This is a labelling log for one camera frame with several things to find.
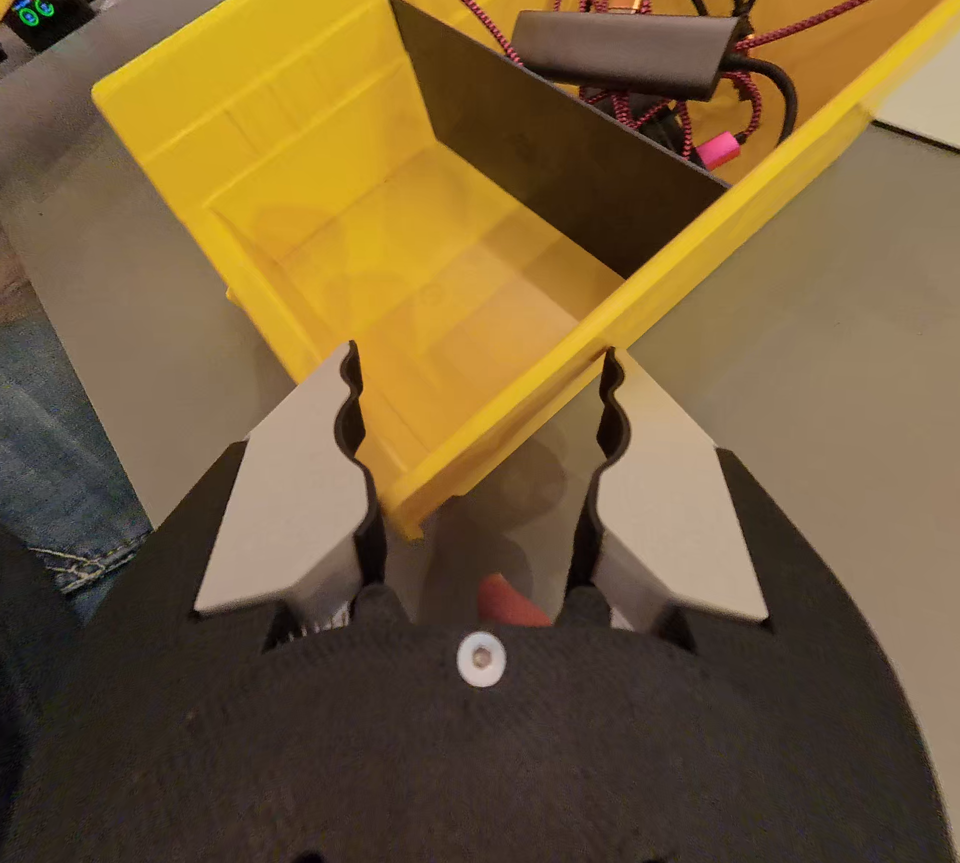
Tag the person's jeans legs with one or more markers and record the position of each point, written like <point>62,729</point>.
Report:
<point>52,443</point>

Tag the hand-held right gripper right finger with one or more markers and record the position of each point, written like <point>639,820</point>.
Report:
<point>675,518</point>

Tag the black bin divider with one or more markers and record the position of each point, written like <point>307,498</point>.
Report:
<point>540,143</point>

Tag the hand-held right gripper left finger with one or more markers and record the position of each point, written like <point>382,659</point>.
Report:
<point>292,503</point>

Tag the black charger with display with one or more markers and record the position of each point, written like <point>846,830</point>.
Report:
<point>52,8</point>

